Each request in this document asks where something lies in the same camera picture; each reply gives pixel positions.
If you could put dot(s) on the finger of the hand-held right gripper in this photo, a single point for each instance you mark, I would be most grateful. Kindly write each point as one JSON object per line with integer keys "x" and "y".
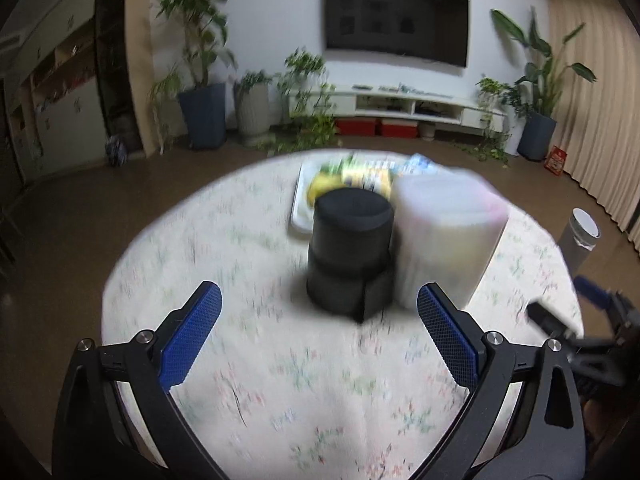
{"x": 550, "y": 321}
{"x": 592, "y": 292}

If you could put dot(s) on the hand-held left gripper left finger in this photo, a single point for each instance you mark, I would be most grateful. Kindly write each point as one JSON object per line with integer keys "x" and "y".
{"x": 192, "y": 335}

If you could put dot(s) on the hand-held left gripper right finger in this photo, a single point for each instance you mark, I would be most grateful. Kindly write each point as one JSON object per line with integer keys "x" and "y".
{"x": 447, "y": 335}

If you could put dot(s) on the white plastic tray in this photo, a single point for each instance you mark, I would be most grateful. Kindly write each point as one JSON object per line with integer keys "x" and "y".
{"x": 300, "y": 210}

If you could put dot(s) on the green cloth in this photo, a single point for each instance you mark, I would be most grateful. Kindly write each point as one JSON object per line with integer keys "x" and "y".
{"x": 339, "y": 165}

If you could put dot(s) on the floral tablecloth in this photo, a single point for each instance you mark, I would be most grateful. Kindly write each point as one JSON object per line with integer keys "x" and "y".
{"x": 225, "y": 270}

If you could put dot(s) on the translucent plastic container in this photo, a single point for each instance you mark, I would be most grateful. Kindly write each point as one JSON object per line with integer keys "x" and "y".
{"x": 445, "y": 245}

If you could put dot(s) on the black cylindrical container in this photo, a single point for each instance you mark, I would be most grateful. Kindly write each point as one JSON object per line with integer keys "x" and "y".
{"x": 350, "y": 255}

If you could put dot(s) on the red gift box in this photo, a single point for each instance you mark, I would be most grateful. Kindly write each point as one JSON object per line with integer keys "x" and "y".
{"x": 556, "y": 160}

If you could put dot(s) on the beige curtain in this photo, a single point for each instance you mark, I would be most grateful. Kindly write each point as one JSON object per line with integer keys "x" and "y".
{"x": 600, "y": 125}

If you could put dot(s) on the large-leaf plant in blue pot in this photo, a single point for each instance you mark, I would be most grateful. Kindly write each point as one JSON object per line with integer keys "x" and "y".
{"x": 535, "y": 135}

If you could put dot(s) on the plant in white pot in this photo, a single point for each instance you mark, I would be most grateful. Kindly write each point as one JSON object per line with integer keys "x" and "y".
{"x": 515, "y": 137}

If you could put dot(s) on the vine on floor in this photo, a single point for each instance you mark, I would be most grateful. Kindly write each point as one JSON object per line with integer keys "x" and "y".
{"x": 487, "y": 152}

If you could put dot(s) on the small white pot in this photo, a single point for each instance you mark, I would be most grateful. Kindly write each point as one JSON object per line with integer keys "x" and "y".
{"x": 427, "y": 131}

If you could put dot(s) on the red storage box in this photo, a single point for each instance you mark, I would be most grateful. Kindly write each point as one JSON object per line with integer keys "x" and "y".
{"x": 356, "y": 127}
{"x": 398, "y": 128}

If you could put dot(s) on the white television cabinet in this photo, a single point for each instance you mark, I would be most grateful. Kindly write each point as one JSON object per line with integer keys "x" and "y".
{"x": 475, "y": 115}

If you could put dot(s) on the tall plant in blue pot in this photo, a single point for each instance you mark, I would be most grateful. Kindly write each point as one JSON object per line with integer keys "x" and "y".
{"x": 202, "y": 115}

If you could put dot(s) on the plant in grey ribbed pot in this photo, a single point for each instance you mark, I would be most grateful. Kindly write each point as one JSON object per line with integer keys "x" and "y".
{"x": 252, "y": 115}

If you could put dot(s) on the grassy potted plant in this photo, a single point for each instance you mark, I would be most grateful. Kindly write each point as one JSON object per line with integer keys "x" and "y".
{"x": 165, "y": 90}

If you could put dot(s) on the white cupboard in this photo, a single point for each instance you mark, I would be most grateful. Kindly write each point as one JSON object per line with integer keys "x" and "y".
{"x": 65, "y": 110}

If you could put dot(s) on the trailing plant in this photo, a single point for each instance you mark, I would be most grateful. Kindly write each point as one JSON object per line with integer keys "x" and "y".
{"x": 305, "y": 75}

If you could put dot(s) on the dark shelf unit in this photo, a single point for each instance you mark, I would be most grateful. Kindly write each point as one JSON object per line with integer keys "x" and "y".
{"x": 117, "y": 60}

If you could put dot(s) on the wall television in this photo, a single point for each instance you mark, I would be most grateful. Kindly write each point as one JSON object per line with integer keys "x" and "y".
{"x": 397, "y": 17}

